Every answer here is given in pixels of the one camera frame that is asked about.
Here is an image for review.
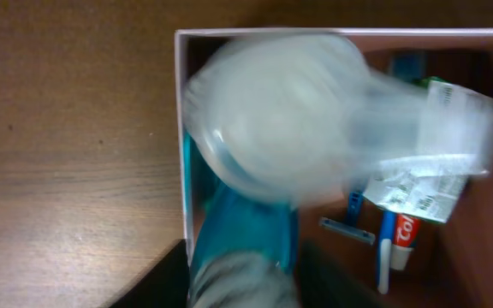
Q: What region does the blue white toothbrush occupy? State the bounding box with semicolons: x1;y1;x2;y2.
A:
377;211;396;294

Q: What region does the clear foam pump bottle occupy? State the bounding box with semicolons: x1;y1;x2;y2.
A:
181;33;493;206

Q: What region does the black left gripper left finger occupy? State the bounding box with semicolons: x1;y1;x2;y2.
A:
109;240;190;308

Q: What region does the teal Listerine mouthwash bottle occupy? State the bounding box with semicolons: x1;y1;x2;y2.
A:
181;133;300;308

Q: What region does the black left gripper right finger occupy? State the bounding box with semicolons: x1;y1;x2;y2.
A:
296;241;383;308

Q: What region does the pink cardboard box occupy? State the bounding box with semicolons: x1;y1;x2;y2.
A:
175;27;493;307

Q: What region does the red green toothpaste tube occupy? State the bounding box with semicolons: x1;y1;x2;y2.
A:
390;214;421;271

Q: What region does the green white tissue packet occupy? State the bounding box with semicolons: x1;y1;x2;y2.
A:
364;78;493;223

